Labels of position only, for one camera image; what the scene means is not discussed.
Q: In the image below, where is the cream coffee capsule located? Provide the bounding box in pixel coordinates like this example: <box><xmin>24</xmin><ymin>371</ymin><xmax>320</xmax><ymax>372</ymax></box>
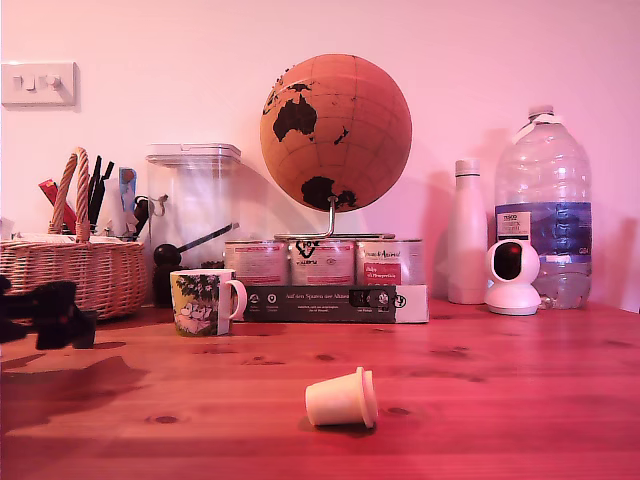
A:
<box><xmin>304</xmin><ymin>366</ymin><xmax>379</xmax><ymax>430</ymax></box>

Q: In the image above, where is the dark wooden pepper mill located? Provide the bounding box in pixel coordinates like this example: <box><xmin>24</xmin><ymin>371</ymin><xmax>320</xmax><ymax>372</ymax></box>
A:
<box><xmin>152</xmin><ymin>242</ymin><xmax>187</xmax><ymax>308</ymax></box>

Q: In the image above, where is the white wall switch plate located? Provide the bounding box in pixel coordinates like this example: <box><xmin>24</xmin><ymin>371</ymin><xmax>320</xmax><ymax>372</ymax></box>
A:
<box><xmin>0</xmin><ymin>61</ymin><xmax>78</xmax><ymax>108</ymax></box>

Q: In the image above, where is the black and white cardboard tray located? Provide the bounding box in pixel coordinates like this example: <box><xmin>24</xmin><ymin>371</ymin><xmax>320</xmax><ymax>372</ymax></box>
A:
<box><xmin>233</xmin><ymin>283</ymin><xmax>431</xmax><ymax>325</ymax></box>

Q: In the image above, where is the tin can small text label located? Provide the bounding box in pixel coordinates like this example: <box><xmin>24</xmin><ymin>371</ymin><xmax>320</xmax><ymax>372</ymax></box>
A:
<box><xmin>223</xmin><ymin>239</ymin><xmax>291</xmax><ymax>287</ymax></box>

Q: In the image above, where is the cork globe on metal stand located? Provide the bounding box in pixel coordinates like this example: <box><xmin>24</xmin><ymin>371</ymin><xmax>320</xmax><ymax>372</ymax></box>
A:
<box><xmin>258</xmin><ymin>53</ymin><xmax>414</xmax><ymax>241</ymax></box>

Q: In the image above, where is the black long-handled scoop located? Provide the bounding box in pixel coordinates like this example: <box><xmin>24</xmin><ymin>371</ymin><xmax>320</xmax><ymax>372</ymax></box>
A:
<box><xmin>175</xmin><ymin>222</ymin><xmax>240</xmax><ymax>254</ymax></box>

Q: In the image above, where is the wicker basket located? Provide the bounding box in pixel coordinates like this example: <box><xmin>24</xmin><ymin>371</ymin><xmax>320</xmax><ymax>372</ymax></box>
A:
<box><xmin>0</xmin><ymin>146</ymin><xmax>150</xmax><ymax>321</ymax></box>

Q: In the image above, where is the tin can black logo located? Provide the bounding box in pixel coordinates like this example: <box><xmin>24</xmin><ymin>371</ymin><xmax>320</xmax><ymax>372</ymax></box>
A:
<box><xmin>288</xmin><ymin>239</ymin><xmax>358</xmax><ymax>287</ymax></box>

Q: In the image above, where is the white insulated bottle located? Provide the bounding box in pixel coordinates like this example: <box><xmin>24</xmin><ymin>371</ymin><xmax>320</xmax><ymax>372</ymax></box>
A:
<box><xmin>446</xmin><ymin>157</ymin><xmax>490</xmax><ymax>305</ymax></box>

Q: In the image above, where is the clear lidded storage container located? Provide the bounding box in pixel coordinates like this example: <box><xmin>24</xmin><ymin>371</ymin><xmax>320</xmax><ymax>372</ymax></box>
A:
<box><xmin>145</xmin><ymin>142</ymin><xmax>243</xmax><ymax>281</ymax></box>

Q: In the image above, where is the red packet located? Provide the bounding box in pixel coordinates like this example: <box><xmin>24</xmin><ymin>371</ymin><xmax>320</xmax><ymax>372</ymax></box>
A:
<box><xmin>38</xmin><ymin>179</ymin><xmax>78</xmax><ymax>226</ymax></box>

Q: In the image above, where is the black pen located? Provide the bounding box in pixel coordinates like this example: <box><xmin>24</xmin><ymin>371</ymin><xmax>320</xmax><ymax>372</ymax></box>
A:
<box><xmin>86</xmin><ymin>155</ymin><xmax>104</xmax><ymax>228</ymax></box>
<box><xmin>94</xmin><ymin>160</ymin><xmax>116</xmax><ymax>227</ymax></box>

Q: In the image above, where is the white paper stack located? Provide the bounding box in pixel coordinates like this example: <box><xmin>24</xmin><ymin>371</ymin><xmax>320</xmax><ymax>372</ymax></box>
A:
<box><xmin>12</xmin><ymin>230</ymin><xmax>128</xmax><ymax>246</ymax></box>

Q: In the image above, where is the blue and white card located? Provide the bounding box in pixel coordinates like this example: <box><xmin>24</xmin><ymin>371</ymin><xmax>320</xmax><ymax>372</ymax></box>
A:
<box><xmin>117</xmin><ymin>166</ymin><xmax>138</xmax><ymax>226</ymax></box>

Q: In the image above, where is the large clear water bottle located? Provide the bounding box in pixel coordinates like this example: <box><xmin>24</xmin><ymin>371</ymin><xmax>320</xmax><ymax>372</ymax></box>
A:
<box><xmin>493</xmin><ymin>104</ymin><xmax>594</xmax><ymax>310</ymax></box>

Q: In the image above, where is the cartoon print mug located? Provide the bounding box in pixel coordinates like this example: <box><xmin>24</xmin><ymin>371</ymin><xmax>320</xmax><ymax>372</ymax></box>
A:
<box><xmin>169</xmin><ymin>268</ymin><xmax>249</xmax><ymax>338</ymax></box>

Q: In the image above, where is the small white round camera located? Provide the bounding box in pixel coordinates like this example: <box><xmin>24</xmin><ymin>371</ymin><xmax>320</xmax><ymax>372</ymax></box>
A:
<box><xmin>482</xmin><ymin>240</ymin><xmax>543</xmax><ymax>317</ymax></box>

